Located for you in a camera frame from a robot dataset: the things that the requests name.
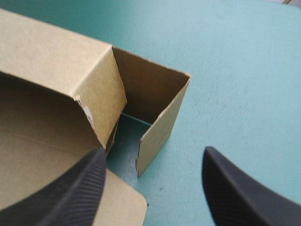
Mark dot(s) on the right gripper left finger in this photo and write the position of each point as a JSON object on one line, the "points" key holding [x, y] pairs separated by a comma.
{"points": [[70, 197]]}

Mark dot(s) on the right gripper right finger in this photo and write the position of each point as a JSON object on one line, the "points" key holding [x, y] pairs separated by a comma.
{"points": [[240, 197]]}

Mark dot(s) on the brown cardboard box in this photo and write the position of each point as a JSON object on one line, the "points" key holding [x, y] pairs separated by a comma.
{"points": [[54, 77]]}

